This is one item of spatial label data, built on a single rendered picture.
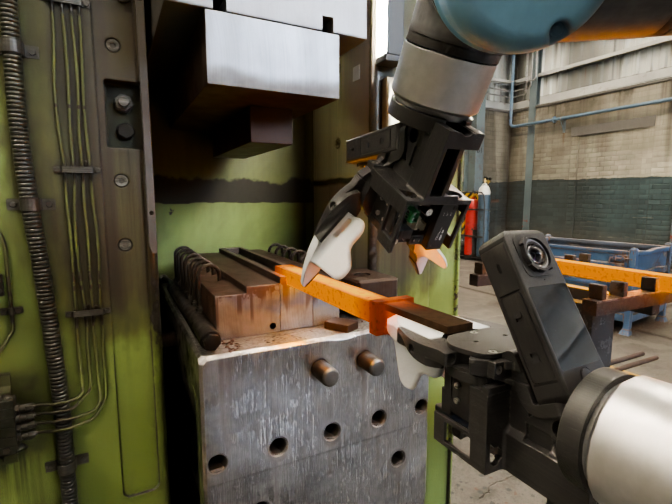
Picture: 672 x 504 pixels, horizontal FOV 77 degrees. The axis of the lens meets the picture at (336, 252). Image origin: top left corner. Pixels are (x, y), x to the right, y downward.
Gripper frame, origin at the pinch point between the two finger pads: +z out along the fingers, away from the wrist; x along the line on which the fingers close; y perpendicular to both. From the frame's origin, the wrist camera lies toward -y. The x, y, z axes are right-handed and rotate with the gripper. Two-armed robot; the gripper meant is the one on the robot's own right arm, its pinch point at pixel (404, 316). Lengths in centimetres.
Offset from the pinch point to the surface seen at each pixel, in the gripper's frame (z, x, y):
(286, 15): 27.3, -0.8, -37.4
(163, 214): 76, -14, -8
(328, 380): 17.8, 0.5, 13.5
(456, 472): 89, 94, 100
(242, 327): 27.7, -8.6, 7.3
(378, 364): 17.8, 8.7, 12.8
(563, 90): 523, 766, -220
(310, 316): 27.7, 2.3, 7.1
